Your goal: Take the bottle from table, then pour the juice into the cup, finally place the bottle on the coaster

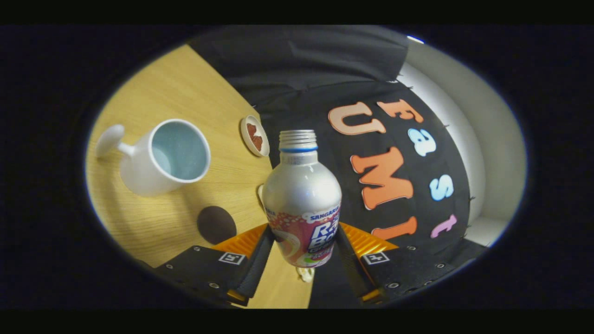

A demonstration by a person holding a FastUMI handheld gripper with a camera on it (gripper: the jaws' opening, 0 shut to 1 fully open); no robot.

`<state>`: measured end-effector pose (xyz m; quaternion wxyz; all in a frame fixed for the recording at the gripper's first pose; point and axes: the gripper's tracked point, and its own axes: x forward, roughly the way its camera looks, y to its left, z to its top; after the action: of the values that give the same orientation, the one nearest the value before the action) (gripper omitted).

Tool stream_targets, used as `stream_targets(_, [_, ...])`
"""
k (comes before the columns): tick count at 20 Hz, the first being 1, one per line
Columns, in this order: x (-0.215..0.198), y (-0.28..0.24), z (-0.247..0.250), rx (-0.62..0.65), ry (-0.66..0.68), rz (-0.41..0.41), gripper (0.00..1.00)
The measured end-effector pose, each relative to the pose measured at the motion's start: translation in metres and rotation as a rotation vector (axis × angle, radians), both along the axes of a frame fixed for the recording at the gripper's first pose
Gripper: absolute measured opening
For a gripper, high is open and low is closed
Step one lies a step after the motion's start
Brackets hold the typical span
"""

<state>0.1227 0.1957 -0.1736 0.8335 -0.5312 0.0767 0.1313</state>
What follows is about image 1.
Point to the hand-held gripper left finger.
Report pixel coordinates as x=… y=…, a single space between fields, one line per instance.
x=255 y=271

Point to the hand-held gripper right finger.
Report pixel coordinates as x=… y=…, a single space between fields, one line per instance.
x=352 y=269

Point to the dark brown round coaster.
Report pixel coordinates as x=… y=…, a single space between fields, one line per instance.
x=216 y=226

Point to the silver juice bottle red label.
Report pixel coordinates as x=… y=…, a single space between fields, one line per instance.
x=301 y=195

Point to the white cup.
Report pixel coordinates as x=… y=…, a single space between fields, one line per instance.
x=139 y=176

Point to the small white condiment tray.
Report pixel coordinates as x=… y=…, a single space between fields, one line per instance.
x=305 y=274

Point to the white toaster with bread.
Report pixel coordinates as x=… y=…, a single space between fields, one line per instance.
x=260 y=195

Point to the white plate with red food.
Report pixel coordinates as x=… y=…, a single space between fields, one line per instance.
x=254 y=136

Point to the wooden table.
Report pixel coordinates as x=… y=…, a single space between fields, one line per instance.
x=176 y=88

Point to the striped ceiling light panel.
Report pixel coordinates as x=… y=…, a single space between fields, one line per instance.
x=416 y=39

